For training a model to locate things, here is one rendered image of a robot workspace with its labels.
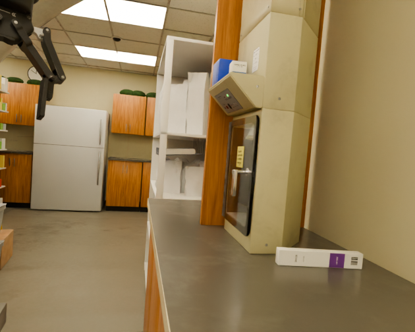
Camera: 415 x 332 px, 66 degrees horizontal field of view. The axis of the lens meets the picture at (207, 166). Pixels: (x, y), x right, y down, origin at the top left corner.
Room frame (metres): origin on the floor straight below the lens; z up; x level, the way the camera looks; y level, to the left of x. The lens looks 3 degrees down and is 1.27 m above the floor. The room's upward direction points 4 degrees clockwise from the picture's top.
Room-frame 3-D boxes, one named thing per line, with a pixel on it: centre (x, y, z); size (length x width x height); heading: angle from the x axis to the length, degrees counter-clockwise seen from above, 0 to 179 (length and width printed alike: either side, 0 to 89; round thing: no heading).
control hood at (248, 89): (1.16, -0.07, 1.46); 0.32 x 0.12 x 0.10; 12
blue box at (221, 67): (1.23, -0.05, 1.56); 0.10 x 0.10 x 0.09; 12
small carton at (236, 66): (1.11, -0.08, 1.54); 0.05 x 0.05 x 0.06; 9
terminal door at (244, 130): (1.17, -0.12, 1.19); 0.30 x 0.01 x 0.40; 12
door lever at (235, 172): (1.06, -0.11, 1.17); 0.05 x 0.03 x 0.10; 102
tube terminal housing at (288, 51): (1.20, -0.25, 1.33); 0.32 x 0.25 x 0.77; 12
